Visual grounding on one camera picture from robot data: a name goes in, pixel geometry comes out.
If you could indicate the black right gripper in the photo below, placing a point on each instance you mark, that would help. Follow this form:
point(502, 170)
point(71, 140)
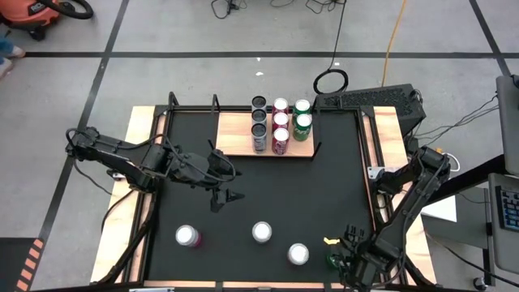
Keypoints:
point(367, 263)

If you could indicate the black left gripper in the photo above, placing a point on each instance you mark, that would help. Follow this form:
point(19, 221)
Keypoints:
point(202, 168)

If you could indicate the green Sprite can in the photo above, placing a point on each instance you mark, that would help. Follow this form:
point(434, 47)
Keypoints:
point(333, 259)
point(302, 106)
point(303, 127)

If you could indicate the pink and silver Spindrift can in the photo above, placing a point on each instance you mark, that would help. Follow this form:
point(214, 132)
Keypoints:
point(186, 235)
point(298, 254)
point(262, 232)

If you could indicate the tall silver Celsius can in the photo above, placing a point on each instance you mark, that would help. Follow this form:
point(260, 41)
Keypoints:
point(258, 140)
point(258, 102)
point(258, 117)

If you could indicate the dark red soda can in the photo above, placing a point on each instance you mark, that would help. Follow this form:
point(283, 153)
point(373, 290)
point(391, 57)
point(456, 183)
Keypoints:
point(280, 120)

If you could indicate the red Coca-Cola Star Wars can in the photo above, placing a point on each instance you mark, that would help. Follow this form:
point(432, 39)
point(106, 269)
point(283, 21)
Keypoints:
point(280, 105)

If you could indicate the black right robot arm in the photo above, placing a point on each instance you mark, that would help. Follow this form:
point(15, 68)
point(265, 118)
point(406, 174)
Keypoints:
point(409, 207)

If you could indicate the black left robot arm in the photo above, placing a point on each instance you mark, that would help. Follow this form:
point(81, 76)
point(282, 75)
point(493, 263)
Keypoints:
point(121, 156)

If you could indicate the yellow tag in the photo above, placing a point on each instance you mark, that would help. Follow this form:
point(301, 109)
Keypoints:
point(331, 240)

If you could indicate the wooden tray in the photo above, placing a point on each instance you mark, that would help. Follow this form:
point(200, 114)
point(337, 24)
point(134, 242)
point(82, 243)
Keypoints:
point(235, 138)

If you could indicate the black table mat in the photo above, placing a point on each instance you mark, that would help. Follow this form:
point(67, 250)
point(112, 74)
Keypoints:
point(292, 194)

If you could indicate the white paper sheet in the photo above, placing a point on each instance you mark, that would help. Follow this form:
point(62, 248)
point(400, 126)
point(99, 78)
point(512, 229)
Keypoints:
point(444, 209)

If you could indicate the black caster wheel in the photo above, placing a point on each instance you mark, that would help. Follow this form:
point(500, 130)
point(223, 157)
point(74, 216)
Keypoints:
point(479, 282)

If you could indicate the black stand beam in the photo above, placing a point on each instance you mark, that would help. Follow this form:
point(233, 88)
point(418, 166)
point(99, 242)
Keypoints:
point(474, 176)

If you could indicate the grey keyboard console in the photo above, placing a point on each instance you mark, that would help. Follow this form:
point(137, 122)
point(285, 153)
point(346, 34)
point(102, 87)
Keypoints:
point(509, 209)

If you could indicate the flat computer monitor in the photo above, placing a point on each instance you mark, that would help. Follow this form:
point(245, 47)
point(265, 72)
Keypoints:
point(509, 121)

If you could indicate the black mat with orange stripes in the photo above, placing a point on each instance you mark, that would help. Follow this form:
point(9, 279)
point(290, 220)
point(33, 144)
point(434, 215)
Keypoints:
point(12, 263)

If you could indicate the person's foot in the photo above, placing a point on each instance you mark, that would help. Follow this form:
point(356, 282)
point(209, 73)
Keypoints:
point(4, 68)
point(10, 50)

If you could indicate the orange shop vacuum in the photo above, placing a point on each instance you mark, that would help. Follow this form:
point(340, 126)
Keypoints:
point(28, 12)

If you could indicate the silver aluminium extrusion post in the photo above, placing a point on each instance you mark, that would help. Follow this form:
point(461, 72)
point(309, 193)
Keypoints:
point(152, 290)

